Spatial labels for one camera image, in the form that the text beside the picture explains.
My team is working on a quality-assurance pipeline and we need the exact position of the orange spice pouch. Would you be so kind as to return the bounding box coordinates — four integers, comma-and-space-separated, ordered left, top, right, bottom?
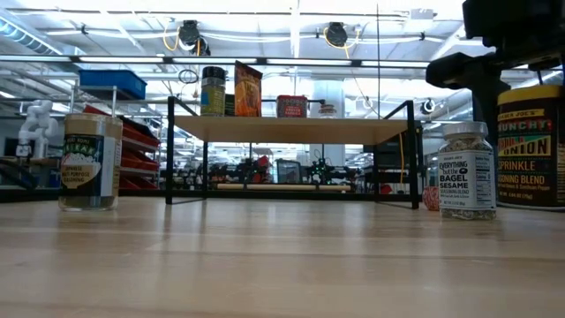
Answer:
234, 60, 264, 118

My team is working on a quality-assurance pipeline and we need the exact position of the red and black machine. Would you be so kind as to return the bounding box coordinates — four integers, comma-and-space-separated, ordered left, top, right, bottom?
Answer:
237, 154, 271, 185

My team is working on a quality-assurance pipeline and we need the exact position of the hanging yellow cable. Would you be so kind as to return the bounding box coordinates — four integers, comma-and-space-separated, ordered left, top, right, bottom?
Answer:
398, 132, 405, 185

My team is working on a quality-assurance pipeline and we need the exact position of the black cabinet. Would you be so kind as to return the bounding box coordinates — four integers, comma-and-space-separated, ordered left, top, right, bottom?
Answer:
364, 132, 425, 195

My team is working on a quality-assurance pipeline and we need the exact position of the bagel seasoning jar white lid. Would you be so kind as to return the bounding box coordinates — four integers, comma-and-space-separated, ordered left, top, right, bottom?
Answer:
437, 121, 498, 221

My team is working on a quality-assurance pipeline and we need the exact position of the red bin storage rack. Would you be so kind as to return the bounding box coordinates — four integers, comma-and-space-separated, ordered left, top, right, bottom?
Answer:
70, 86, 161, 190

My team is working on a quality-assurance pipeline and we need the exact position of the furikake glass jar tan lid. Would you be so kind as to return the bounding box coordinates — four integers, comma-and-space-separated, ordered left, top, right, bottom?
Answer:
58, 112, 124, 212

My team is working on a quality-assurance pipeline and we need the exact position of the glass display case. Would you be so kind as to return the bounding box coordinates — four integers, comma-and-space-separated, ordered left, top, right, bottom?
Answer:
275, 158, 304, 185

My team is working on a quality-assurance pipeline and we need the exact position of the wooden workbench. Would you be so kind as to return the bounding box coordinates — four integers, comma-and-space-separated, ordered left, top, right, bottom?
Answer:
0, 156, 61, 189

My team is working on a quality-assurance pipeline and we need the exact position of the thyme leaves jar black lid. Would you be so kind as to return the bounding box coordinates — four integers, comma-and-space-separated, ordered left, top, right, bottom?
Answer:
200, 65, 228, 117

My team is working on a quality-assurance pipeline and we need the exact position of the chili onion jar yellow lid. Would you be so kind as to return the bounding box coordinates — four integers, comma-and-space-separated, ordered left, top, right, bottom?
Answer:
496, 85, 565, 211

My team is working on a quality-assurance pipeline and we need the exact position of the wooden shelf riser black frame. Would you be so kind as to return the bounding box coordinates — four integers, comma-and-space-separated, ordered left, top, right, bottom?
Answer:
165, 95, 420, 211

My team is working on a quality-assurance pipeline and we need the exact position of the smoked paprika tin red lid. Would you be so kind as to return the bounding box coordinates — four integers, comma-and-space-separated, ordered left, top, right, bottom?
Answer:
275, 95, 309, 119

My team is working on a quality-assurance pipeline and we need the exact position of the white robot figure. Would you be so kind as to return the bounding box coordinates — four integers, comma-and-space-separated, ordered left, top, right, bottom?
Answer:
16, 99, 60, 159

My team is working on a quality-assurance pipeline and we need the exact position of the blue plastic bin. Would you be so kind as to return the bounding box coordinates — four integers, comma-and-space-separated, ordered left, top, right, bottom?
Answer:
79, 69, 147, 101

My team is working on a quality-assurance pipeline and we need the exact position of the black robot with green lights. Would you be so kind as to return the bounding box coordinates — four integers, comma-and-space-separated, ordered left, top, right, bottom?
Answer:
308, 156, 354, 186

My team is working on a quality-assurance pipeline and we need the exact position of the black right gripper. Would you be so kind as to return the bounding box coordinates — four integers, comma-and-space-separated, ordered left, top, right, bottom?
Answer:
426, 0, 565, 92

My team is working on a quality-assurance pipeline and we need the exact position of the black ceiling cord reel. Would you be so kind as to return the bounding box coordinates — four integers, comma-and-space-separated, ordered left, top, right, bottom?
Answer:
177, 19, 212, 57
323, 21, 350, 49

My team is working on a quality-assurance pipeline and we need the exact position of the black upright post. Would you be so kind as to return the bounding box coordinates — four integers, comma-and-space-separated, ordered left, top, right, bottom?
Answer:
471, 87, 500, 133

